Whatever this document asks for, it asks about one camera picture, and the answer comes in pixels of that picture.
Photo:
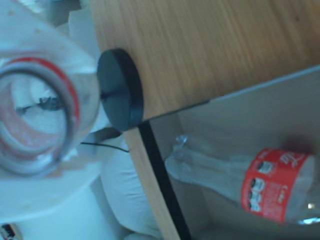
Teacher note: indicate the clear contour Coca-Cola bottle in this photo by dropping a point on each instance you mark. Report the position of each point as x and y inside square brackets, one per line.
[85, 92]

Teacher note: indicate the clear tall Coke bottle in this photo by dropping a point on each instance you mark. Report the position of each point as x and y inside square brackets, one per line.
[270, 185]

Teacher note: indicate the grey cardboard box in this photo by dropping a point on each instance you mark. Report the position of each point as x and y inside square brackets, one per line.
[250, 120]

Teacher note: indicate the black round camera stand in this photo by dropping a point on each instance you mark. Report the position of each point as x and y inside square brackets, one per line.
[115, 87]

